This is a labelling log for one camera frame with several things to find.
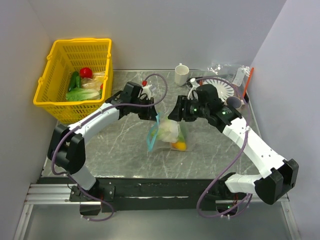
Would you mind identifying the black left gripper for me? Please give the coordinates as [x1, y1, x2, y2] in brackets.
[130, 96, 160, 122]

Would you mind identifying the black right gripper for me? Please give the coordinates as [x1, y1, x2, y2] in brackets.
[167, 94, 210, 122]

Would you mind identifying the green toy bell pepper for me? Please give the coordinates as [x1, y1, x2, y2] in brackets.
[178, 122, 188, 142]

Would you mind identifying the white toy cauliflower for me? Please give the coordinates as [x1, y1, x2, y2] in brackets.
[157, 119, 180, 143]

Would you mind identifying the clear bag with blue zipper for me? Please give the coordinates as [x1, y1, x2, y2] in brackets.
[146, 114, 195, 152]

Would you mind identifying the yellow orange toy mango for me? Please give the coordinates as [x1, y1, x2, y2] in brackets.
[171, 141, 187, 152]

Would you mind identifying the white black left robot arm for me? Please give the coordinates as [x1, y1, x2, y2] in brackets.
[47, 82, 157, 201]

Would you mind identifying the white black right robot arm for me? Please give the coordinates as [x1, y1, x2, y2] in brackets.
[168, 84, 299, 205]

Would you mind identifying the clear bag with red zipper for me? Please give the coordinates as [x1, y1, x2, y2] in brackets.
[207, 61, 254, 103]

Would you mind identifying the white ceramic mug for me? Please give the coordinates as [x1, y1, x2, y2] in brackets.
[174, 63, 190, 87]

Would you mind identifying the white blue striped plate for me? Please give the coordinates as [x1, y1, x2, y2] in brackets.
[202, 79, 235, 102]

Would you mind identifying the pale yellow toy vegetable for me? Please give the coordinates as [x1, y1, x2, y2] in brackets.
[81, 72, 105, 91]

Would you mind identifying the beige mug purple inside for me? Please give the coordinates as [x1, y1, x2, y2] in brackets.
[224, 96, 245, 110]

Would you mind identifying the black rectangular tray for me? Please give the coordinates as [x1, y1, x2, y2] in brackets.
[186, 74, 251, 105]

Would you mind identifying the red toy tomato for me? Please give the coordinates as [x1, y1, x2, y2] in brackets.
[79, 67, 93, 79]

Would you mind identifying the green toy lettuce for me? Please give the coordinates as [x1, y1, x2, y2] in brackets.
[65, 87, 101, 102]

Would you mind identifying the green toy chili pepper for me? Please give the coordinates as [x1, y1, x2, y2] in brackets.
[75, 75, 82, 88]

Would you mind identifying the green toy cucumber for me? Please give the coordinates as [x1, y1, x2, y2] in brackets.
[68, 71, 79, 92]

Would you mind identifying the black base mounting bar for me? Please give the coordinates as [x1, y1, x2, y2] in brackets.
[59, 176, 251, 217]

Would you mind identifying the yellow plastic basket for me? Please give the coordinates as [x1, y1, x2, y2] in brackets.
[33, 38, 114, 124]

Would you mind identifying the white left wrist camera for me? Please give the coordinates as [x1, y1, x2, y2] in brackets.
[140, 80, 154, 99]

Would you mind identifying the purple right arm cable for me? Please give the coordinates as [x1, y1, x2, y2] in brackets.
[191, 76, 253, 219]

